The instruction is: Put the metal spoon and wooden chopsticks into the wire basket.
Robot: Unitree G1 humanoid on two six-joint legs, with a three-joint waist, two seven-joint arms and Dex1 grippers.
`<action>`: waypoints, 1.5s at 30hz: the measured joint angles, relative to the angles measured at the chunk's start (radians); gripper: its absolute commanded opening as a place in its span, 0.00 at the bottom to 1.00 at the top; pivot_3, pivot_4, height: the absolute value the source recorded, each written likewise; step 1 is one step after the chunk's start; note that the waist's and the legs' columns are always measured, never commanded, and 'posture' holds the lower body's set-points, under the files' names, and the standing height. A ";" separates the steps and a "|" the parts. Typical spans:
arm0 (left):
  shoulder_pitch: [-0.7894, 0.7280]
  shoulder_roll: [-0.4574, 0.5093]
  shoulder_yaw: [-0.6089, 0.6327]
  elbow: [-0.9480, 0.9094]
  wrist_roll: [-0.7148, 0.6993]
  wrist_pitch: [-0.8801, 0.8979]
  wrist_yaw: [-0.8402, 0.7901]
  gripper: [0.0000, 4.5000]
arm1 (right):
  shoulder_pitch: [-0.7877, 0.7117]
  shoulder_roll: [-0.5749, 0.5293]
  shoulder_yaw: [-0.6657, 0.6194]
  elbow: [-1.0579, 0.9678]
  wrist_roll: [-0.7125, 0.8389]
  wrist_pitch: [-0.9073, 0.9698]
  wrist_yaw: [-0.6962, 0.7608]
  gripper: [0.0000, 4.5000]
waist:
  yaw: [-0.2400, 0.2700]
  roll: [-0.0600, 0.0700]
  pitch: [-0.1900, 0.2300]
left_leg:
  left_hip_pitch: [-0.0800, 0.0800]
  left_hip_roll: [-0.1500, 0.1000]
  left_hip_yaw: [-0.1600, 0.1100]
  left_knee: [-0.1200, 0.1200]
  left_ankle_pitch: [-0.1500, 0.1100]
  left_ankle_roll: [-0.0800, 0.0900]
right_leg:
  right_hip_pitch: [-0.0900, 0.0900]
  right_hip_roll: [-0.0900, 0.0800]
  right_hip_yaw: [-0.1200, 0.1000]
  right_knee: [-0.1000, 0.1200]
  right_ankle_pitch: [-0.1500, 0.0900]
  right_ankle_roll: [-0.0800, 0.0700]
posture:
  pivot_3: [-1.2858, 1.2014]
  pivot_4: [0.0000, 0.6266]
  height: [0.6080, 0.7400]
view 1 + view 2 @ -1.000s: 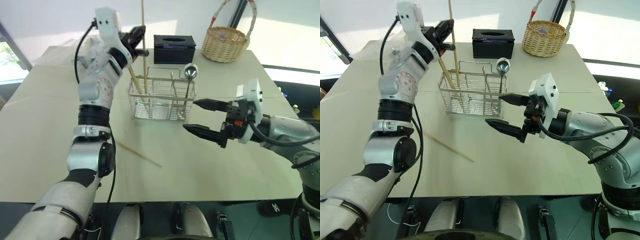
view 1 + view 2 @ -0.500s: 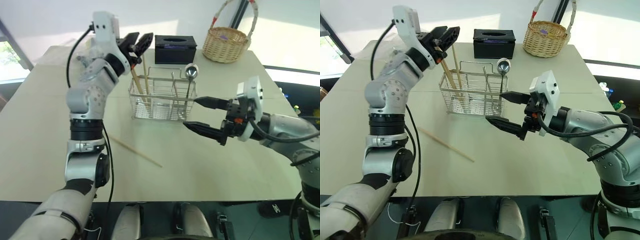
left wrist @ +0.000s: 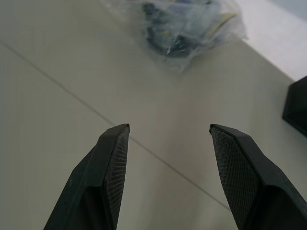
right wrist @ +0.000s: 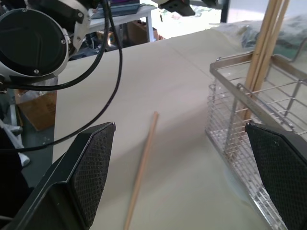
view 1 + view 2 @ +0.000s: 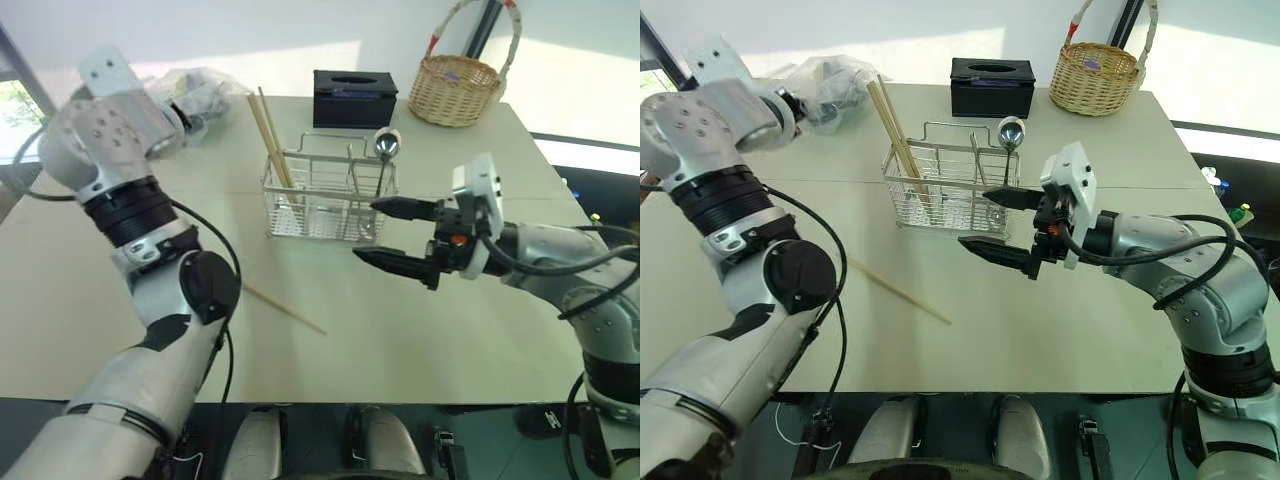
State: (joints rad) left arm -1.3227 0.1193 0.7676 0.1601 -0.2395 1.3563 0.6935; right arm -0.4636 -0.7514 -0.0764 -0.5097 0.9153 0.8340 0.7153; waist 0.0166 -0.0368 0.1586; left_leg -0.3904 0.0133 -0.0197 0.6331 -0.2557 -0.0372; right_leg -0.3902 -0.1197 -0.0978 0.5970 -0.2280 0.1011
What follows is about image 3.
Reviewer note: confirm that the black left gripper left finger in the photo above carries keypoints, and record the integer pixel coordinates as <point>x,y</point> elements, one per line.
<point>96,172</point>

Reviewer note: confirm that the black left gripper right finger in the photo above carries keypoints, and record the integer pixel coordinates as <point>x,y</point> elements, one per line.
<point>251,175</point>

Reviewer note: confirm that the black box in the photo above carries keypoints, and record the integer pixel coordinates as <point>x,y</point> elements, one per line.
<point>296,105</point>

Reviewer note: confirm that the clear plastic bag with items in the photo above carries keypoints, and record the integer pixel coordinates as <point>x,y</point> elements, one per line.
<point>182,31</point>

